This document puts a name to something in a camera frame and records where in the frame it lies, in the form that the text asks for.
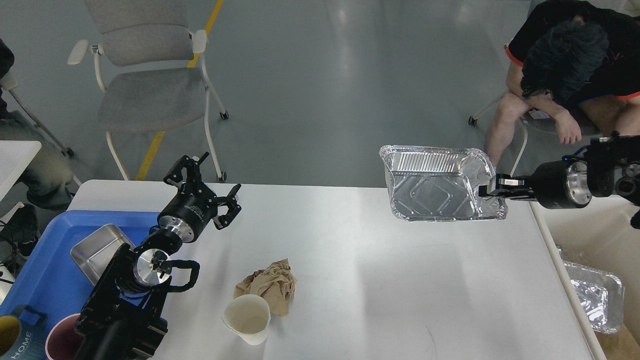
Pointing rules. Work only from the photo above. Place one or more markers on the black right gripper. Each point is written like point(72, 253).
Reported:
point(554, 185)

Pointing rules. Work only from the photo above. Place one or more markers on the white paper cup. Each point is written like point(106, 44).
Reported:
point(248, 316)

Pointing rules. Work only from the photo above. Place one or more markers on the aluminium foil tray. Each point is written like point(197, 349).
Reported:
point(436, 184)

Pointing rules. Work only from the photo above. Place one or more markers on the white side table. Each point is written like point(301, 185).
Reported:
point(15, 156)

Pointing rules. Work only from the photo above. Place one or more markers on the grey office chair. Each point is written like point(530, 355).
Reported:
point(149, 101)

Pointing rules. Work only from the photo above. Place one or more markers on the dark teal home mug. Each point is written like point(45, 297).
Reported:
point(22, 340)

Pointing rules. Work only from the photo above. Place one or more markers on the white chair at left edge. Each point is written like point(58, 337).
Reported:
point(9, 83)

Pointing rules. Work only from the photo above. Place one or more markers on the pink mug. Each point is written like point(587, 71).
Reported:
point(63, 342)

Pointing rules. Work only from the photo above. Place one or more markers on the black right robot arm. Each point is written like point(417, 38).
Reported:
point(607, 166)

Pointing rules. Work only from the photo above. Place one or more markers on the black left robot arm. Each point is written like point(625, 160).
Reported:
point(130, 300)

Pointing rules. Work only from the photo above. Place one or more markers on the foil tray in bin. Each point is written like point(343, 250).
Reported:
point(601, 294)

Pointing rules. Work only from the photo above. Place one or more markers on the seated person black shirt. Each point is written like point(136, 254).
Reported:
point(570, 54)

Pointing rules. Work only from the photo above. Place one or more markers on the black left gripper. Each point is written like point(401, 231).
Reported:
point(195, 205)

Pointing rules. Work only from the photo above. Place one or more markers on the blue plastic tray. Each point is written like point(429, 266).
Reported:
point(52, 288)

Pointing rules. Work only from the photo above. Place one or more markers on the stainless steel tray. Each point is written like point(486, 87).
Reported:
point(93, 253)

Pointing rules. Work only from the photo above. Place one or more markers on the crumpled brown paper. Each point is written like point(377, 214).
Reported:
point(276, 284)

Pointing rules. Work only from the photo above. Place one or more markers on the grey chair under person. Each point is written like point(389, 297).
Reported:
point(538, 120)

